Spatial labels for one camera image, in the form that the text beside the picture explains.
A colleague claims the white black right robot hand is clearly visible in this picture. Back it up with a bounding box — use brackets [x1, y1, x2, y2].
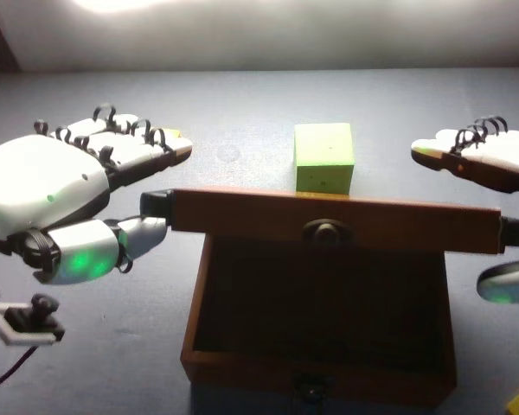
[410, 113, 519, 306]

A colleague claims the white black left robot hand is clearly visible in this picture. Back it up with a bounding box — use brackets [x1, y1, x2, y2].
[0, 102, 195, 287]

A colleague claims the open wooden box base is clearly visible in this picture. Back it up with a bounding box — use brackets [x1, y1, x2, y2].
[180, 233, 458, 415]

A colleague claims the light green cube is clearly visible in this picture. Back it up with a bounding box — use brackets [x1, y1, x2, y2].
[293, 122, 356, 195]

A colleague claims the grey table cloth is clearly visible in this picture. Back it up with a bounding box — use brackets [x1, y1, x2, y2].
[0, 67, 519, 415]

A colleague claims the white black wrist camera bracket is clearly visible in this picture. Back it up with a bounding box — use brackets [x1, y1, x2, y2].
[0, 282, 67, 348]

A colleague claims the thin black cable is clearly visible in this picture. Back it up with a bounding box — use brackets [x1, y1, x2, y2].
[0, 345, 39, 395]

